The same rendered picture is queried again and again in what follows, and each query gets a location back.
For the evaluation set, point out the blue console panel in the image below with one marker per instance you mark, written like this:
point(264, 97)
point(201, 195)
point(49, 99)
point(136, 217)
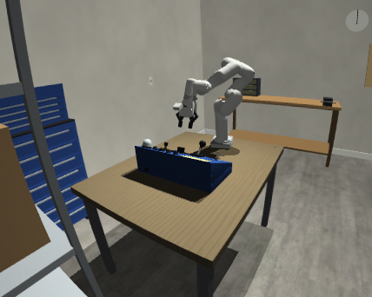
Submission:
point(191, 170)

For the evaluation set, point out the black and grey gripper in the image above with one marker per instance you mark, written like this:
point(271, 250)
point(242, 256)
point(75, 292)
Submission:
point(187, 112)

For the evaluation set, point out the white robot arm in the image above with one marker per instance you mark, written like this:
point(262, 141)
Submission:
point(234, 97)

